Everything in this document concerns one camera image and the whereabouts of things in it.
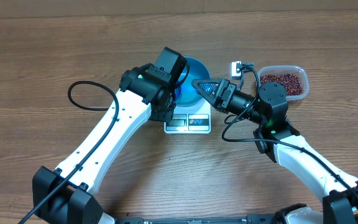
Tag white digital kitchen scale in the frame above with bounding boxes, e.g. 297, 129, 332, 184
163, 99, 211, 134

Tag teal blue bowl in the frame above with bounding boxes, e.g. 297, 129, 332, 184
175, 57, 210, 107

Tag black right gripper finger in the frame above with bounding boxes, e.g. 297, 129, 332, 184
191, 78, 222, 90
195, 85, 219, 105

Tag clear plastic food container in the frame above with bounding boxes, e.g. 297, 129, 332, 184
257, 65, 309, 101

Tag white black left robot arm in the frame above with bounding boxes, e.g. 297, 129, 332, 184
20, 62, 190, 223

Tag red adzuki beans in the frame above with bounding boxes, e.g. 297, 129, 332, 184
260, 73, 303, 96

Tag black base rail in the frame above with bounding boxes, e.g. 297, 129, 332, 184
116, 214, 277, 224

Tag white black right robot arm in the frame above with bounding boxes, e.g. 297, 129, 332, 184
191, 78, 358, 223

